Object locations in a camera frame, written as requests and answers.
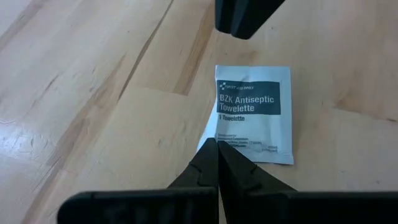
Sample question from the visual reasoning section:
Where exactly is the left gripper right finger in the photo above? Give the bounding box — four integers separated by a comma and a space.
217, 140, 296, 224

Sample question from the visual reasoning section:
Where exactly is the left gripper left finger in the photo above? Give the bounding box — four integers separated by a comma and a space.
167, 138, 220, 224

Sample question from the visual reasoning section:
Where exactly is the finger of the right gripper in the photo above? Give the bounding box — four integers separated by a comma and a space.
231, 0, 285, 40
214, 0, 238, 34

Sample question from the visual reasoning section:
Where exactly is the white printed wipe packet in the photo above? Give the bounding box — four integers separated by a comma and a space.
197, 64, 295, 166

